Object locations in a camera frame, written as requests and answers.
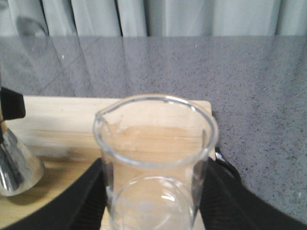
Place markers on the clear glass beaker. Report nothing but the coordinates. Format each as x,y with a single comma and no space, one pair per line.
155,150

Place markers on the wooden cutting board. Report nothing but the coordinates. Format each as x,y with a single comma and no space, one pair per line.
60,131

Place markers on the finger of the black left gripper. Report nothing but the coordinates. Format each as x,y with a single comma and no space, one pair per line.
12,104

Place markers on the steel double jigger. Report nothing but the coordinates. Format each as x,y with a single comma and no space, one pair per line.
20,169

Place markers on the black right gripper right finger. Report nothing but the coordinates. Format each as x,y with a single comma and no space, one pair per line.
227,205

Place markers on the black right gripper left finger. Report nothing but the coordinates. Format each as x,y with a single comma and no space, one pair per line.
80,207

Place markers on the grey curtain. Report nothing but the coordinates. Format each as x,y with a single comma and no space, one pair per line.
139,18

